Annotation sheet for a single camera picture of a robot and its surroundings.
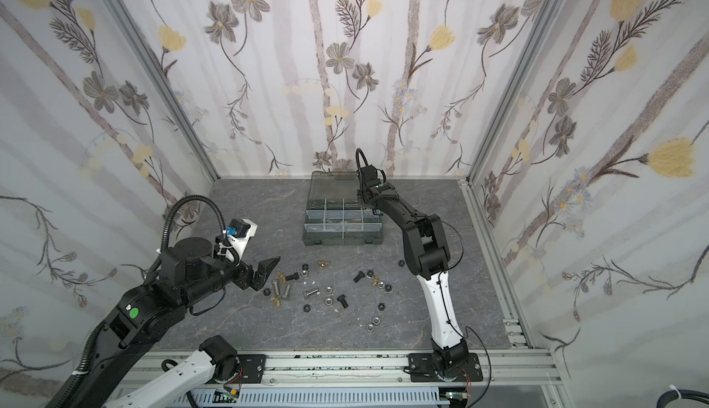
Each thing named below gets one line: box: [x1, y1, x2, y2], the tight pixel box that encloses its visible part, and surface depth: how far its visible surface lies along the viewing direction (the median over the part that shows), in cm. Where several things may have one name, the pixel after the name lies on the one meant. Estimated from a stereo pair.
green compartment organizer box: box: [302, 170, 384, 246], surface depth 106 cm
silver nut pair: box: [365, 315, 382, 333], surface depth 83 cm
